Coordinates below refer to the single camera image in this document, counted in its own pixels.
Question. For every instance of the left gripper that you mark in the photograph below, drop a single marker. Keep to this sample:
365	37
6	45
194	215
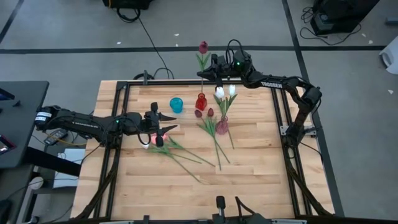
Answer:
149	123

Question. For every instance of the dark red tulip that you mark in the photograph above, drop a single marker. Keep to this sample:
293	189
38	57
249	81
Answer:
198	113
203	47

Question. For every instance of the blue glass vase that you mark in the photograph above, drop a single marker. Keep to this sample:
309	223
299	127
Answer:
176	105

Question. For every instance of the pink tulips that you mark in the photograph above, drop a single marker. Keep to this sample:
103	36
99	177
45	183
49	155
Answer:
145	145

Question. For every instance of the small black desk object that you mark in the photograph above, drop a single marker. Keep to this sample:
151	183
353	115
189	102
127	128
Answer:
16	104

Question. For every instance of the white floor appliance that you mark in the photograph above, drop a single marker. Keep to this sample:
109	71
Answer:
392	56

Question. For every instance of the black desk base bar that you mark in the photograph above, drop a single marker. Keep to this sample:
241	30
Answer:
53	161

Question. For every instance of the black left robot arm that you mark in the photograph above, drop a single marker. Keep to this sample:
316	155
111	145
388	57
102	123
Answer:
87	124

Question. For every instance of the white box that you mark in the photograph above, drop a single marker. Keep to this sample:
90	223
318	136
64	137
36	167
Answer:
74	155

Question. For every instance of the red-edged tablet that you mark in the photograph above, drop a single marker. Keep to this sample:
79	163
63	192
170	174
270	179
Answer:
7	144

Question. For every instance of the grey floor object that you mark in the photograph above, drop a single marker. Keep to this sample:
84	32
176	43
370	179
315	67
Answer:
392	20

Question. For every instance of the green stem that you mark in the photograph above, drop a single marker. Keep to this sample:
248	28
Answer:
210	112

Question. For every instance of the black equipment case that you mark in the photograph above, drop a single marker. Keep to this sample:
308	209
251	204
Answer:
127	3

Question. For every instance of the black equipment cart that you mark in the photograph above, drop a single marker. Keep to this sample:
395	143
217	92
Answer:
339	15

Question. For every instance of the black power brick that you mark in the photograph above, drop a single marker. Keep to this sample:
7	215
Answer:
56	136

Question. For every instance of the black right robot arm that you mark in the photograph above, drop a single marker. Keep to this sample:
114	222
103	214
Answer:
273	84

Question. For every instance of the pink glass vase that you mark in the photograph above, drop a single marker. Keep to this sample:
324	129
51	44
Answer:
222	127

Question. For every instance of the red glass vase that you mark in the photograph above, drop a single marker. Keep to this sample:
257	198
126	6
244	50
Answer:
201	103

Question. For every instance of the dark desk device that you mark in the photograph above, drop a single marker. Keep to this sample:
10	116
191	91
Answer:
6	94

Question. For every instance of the white round disc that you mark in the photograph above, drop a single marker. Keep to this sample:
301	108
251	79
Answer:
36	183

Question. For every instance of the pink tulip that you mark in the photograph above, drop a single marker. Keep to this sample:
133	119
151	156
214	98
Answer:
164	136
153	139

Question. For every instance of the black aluminium table frame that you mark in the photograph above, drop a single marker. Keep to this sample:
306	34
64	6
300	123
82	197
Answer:
199	82

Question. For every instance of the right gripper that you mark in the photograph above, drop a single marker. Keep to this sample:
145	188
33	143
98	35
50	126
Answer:
227	68

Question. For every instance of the dark grey desk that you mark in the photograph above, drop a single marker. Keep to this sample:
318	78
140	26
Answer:
25	124

